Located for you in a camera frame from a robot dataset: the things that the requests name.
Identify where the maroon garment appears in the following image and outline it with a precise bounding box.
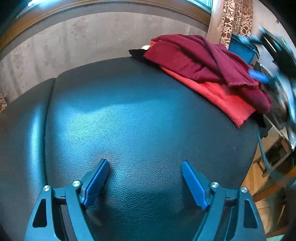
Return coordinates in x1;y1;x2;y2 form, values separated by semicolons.
143;34;272;114

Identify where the grey framed stand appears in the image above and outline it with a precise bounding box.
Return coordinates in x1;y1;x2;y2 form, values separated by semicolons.
254;116;296;176

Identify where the red cloth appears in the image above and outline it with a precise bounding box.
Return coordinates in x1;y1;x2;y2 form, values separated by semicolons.
148;39;256;127

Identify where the blue plastic bin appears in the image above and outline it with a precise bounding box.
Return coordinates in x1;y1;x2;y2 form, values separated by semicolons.
228;33;258;65

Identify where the wooden framed window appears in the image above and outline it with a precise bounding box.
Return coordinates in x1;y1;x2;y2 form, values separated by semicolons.
0;0;213;50

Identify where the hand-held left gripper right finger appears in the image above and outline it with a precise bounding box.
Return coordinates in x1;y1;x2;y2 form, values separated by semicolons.
181;161;266;241

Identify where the black cloth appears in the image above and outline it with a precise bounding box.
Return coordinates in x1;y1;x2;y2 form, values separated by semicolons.
128;48;270;138

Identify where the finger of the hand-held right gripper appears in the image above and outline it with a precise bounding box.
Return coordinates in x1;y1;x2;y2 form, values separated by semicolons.
239;32;263;44
248;68;278;85

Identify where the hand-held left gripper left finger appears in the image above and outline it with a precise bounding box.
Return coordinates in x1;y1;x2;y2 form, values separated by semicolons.
24;159;110;241

